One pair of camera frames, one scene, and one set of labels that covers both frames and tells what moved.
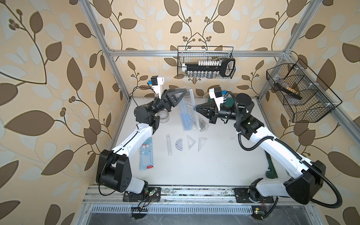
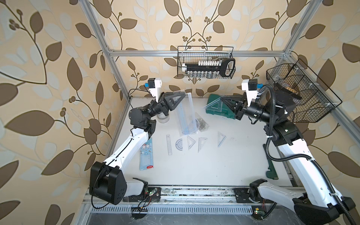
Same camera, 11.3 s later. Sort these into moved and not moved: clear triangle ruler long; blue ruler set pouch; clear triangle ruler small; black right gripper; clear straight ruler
Moved: black right gripper
Not moved: clear triangle ruler small; clear straight ruler; blue ruler set pouch; clear triangle ruler long
